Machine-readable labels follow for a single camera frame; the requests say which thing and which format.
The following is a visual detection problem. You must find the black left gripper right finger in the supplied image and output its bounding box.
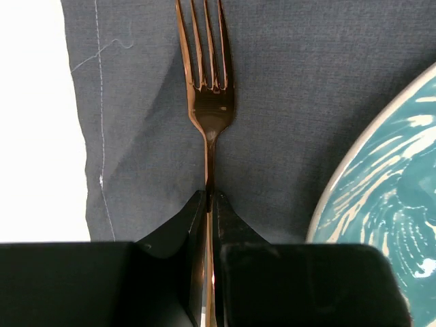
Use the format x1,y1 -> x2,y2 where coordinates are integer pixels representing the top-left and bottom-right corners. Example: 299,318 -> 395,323
213,192 -> 412,326

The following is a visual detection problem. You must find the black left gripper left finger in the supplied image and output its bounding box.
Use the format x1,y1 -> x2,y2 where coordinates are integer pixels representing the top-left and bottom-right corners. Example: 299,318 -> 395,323
1,191 -> 206,326

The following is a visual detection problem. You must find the teal and red plate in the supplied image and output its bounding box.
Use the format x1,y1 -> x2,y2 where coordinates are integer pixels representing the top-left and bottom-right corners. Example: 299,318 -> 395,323
307,67 -> 435,326

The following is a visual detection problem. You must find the copper fork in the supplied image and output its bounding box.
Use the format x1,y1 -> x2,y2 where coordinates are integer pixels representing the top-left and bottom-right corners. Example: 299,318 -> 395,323
175,1 -> 236,326

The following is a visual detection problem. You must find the grey cloth placemat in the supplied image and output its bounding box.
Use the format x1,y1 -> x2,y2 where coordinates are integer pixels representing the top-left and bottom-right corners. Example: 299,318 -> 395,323
62,1 -> 435,243

